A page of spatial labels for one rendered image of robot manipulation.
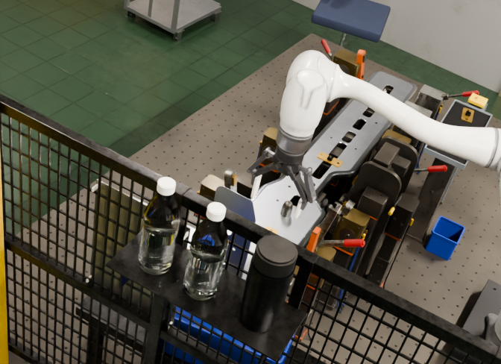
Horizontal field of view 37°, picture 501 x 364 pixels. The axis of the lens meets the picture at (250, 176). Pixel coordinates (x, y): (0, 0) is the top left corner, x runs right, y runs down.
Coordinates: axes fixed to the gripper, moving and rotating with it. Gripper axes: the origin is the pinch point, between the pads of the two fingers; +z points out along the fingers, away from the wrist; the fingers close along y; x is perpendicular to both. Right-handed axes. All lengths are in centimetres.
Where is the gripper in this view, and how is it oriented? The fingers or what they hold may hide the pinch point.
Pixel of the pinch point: (276, 202)
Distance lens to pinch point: 204.6
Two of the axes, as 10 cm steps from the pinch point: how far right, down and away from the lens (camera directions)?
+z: -1.8, 7.6, 6.2
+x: -4.7, 4.9, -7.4
